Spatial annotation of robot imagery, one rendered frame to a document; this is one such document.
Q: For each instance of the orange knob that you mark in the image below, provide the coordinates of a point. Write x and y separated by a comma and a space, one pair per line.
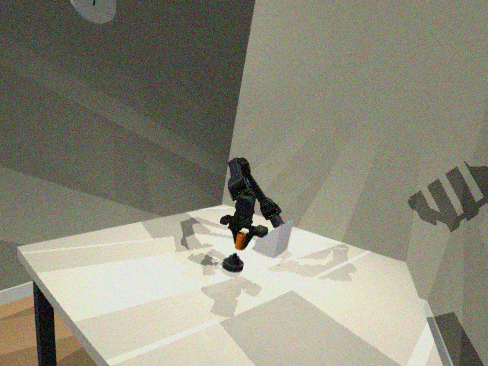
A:
240, 240

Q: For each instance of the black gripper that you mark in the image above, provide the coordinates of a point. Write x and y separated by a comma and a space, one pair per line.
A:
259, 231

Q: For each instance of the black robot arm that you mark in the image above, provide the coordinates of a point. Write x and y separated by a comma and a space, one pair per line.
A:
246, 190

